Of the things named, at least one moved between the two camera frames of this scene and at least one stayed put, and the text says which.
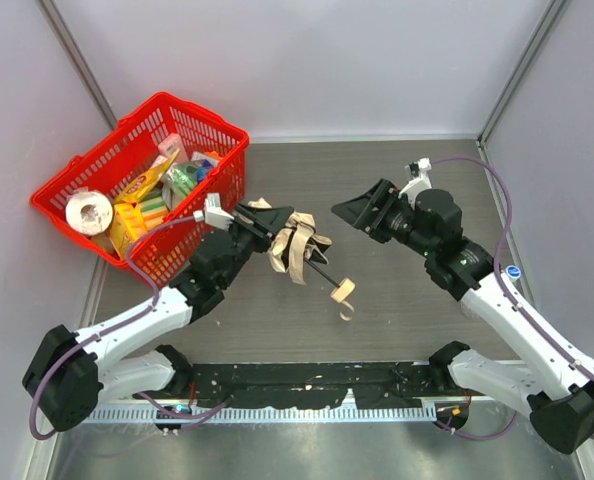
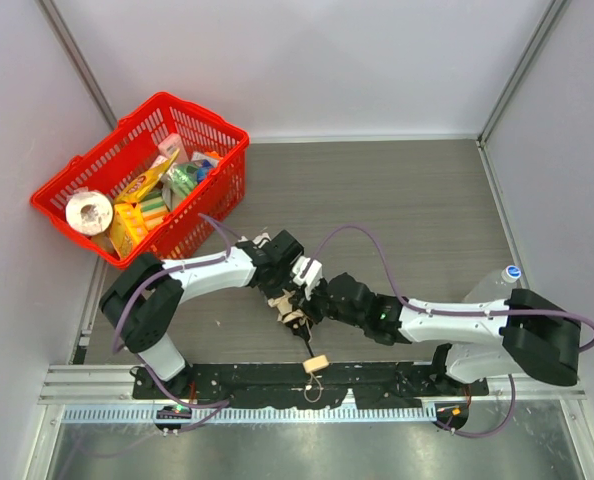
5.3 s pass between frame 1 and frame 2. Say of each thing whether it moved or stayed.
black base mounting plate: stayed
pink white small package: stayed
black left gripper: moved
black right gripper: moved
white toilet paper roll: stayed
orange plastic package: stayed
